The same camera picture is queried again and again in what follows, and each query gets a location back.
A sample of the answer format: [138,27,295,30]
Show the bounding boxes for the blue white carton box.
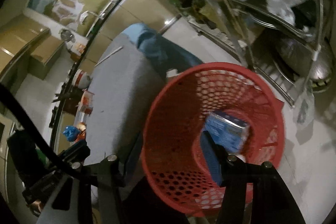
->
[203,110,250,154]

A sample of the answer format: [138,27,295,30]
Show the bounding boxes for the orange peel piece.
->
[75,122,87,143]

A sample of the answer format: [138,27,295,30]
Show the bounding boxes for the blue plastic bag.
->
[63,126,80,142]

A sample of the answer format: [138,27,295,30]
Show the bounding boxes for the red plastic mesh trash basket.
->
[141,62,285,217]

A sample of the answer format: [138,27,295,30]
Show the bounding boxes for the upper kitchen cabinets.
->
[1,14,64,93]

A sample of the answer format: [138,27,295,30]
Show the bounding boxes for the kitchen faucet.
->
[79,9,106,25]

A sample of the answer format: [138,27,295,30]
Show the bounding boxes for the orange white carton box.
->
[77,90,94,115]

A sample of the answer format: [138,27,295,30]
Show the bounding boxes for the white red ceramic bowl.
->
[72,69,92,90]

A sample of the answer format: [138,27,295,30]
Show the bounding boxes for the white thin rod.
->
[94,46,123,67]

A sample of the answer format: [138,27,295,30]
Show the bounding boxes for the hanging metal strainer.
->
[59,28,75,43]

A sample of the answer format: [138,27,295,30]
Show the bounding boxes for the metal storage rack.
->
[169,0,335,105]

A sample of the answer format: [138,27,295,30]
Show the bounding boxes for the lower counter cabinets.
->
[79,0,179,73]

